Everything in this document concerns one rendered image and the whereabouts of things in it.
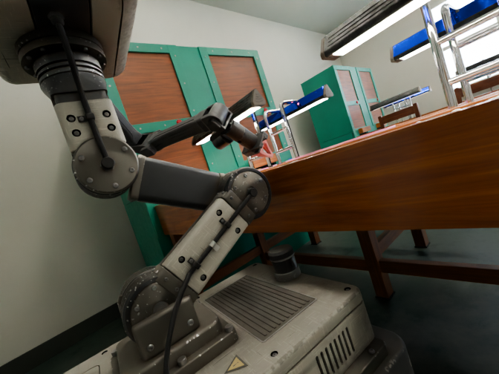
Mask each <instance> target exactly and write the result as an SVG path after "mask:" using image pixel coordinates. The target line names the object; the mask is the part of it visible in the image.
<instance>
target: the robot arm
mask: <svg viewBox="0 0 499 374"><path fill-rule="evenodd" d="M112 104H113V106H114V110H115V112H116V114H117V118H118V120H119V122H120V126H121V128H122V130H123V134H124V136H125V140H126V143H127V144H128V145H130V146H131V148H132V149H133V150H134V152H135V153H138V154H142V155H143V156H146V157H150V156H153V155H155V154H156V152H157V151H160V150H162V149H163V148H165V147H167V146H169V145H172V144H175V143H176V142H180V141H182V140H185V139H188V138H190V137H193V136H195V135H197V134H201V133H204V132H209V131H211V132H212V134H211V136H210V138H209V140H210V141H212V144H213V145H214V146H215V147H216V148H217V149H219V150H221V149H224V148H225V147H227V146H228V145H229V144H231V143H232V142H233V141H236V142H237V143H239V144H240V145H242V146H243V147H244V149H243V151H242V154H243V155H245V156H247V157H250V156H254V157H269V158H272V157H273V153H272V151H271V150H270V147H269V146H268V143H267V138H268V134H267V133H265V132H264V131H262V132H260V133H258V134H254V133H253V132H251V131H249V130H248V129H246V128H245V127H244V126H242V125H241V124H239V123H238V122H236V121H235V120H233V119H232V120H231V121H230V119H231V116H232V112H231V111H229V110H228V108H227V107H226V106H225V105H224V104H223V103H220V102H216V103H214V104H212V105H210V106H208V107H207V108H206V109H204V110H202V111H201V112H199V113H198V114H196V115H194V116H193V117H190V118H188V119H186V120H184V121H182V122H179V123H178V124H176V125H173V126H171V127H169V128H167V129H165V130H163V131H161V130H160V129H159V130H157V131H155V132H153V133H152V134H141V133H140V132H139V131H137V130H136V129H135V128H134V127H133V126H132V125H131V123H130V122H129V121H128V120H127V119H126V118H125V117H124V116H123V114H122V113H121V112H120V111H119V109H118V108H117V107H116V106H115V104H114V103H112ZM263 149H264V150H265V151H266V152H267V153H265V152H264V151H263Z"/></svg>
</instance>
